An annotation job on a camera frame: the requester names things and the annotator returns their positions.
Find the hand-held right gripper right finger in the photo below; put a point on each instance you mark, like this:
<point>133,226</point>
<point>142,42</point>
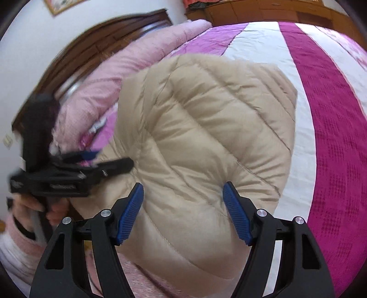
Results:
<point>236,213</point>

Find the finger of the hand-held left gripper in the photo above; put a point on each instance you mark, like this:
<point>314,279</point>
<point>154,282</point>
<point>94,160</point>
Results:
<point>86,156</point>
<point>114,167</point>

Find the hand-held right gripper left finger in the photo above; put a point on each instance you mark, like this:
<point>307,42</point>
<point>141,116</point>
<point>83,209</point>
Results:
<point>130,212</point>

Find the beige down jacket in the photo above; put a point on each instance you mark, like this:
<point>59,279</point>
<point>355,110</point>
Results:
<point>200,137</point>

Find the person's left hand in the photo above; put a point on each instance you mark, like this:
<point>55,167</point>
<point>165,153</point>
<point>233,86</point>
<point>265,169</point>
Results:
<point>56,212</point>

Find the person's pink sweater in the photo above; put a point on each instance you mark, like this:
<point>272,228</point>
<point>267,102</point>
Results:
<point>143,280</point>

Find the rolled pink checked quilt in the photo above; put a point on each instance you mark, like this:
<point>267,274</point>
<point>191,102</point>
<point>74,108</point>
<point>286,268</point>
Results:
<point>126,66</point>

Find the dark wooden headboard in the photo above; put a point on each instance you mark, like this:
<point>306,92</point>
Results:
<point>94,43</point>

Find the pink and white striped bedcover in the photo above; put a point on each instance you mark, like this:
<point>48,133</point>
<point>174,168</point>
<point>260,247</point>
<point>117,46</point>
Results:
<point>329,129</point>

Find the red cloth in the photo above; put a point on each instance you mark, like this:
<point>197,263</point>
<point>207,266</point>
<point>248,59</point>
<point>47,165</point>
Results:
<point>195,3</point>

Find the brown wooden cabinet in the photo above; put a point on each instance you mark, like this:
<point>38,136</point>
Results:
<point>272,11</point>

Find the framed wall picture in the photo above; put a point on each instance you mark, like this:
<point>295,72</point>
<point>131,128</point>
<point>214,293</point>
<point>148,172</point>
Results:
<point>60,5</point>

